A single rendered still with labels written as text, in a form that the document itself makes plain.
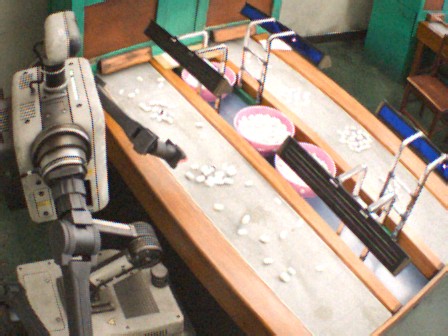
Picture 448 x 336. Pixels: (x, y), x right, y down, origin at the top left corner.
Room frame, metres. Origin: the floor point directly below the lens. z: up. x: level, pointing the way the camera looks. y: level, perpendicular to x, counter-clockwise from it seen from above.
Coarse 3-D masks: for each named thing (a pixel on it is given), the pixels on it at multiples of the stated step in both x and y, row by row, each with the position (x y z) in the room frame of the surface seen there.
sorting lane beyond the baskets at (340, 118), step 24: (240, 48) 2.50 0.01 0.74; (288, 72) 2.32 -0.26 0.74; (312, 96) 2.13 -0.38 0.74; (312, 120) 1.92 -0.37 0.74; (336, 120) 1.96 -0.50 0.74; (336, 144) 1.77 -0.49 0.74; (384, 168) 1.67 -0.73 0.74; (408, 216) 1.38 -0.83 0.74; (432, 216) 1.39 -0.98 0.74; (432, 240) 1.25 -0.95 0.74
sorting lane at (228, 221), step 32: (160, 96) 1.92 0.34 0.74; (160, 128) 1.68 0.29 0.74; (192, 128) 1.71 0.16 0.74; (160, 160) 1.49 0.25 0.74; (192, 160) 1.52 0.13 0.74; (224, 160) 1.54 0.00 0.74; (192, 192) 1.34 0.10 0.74; (224, 192) 1.37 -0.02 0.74; (256, 192) 1.39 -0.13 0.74; (224, 224) 1.21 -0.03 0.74; (256, 224) 1.23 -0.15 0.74; (288, 224) 1.25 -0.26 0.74; (256, 256) 1.08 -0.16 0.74; (288, 256) 1.10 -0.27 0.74; (320, 256) 1.11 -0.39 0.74; (288, 288) 0.95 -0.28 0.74; (320, 288) 0.96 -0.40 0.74; (352, 288) 0.97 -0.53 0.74; (320, 320) 0.82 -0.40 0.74; (352, 320) 0.82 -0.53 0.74; (384, 320) 0.82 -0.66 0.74
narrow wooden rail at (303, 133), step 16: (256, 96) 2.04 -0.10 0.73; (272, 96) 2.02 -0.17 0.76; (288, 112) 1.91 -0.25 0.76; (304, 128) 1.81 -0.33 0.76; (320, 144) 1.72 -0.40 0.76; (336, 160) 1.63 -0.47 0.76; (336, 176) 1.59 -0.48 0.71; (352, 192) 1.51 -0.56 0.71; (368, 192) 1.46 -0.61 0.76; (400, 240) 1.25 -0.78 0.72; (416, 240) 1.22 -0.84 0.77; (416, 256) 1.16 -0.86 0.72; (432, 256) 1.13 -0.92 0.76; (432, 272) 1.08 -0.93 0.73
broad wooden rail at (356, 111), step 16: (288, 64) 2.40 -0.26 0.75; (304, 64) 2.41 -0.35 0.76; (320, 80) 2.27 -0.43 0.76; (336, 96) 2.14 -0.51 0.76; (352, 112) 2.02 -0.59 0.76; (368, 112) 2.06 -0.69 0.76; (368, 128) 1.92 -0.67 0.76; (384, 128) 1.95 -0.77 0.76; (384, 144) 1.83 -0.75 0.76; (400, 160) 1.73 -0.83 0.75; (416, 160) 1.74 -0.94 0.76; (416, 176) 1.64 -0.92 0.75; (432, 176) 1.65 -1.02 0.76; (432, 192) 1.54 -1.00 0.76
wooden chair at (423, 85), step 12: (444, 36) 3.37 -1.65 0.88; (444, 60) 3.30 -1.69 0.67; (432, 72) 3.33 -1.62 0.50; (408, 84) 3.14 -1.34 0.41; (420, 84) 3.12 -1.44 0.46; (432, 84) 3.20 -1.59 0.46; (408, 96) 3.14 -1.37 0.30; (420, 96) 3.02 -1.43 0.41; (432, 96) 2.99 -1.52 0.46; (444, 96) 3.05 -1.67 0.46; (432, 108) 2.89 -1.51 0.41; (444, 108) 2.85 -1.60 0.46; (444, 120) 3.13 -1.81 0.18; (432, 132) 2.83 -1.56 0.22
